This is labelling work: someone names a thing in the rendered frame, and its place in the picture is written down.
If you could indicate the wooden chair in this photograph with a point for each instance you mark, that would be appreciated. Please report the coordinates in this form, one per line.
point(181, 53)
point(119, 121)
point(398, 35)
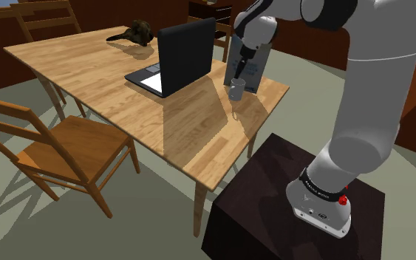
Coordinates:
point(224, 34)
point(70, 144)
point(42, 18)

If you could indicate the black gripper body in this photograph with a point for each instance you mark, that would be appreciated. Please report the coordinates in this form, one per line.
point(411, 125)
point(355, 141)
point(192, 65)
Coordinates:
point(245, 55)

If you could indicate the white mug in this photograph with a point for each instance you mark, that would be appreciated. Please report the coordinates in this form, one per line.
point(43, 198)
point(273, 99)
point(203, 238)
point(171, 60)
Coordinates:
point(236, 90)

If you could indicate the dark brown bird skull figure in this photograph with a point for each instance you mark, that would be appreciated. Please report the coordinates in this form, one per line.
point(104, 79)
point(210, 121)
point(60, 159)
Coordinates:
point(139, 33)

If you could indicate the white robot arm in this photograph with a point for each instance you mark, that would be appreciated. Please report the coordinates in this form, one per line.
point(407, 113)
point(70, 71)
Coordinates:
point(373, 90)

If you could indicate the grey blue book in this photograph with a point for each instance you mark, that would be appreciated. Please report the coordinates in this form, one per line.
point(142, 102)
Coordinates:
point(252, 72)

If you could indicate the black laptop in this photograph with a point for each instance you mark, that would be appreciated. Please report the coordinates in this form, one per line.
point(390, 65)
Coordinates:
point(182, 61)

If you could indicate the wooden table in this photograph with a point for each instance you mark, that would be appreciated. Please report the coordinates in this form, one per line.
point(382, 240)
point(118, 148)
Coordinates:
point(96, 83)

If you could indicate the dark wooden cabinet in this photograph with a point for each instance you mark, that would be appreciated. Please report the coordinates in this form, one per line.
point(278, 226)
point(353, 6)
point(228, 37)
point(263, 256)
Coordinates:
point(213, 11)

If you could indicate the dark robot stand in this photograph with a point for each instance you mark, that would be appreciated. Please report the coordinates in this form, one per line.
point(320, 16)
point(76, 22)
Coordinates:
point(265, 201)

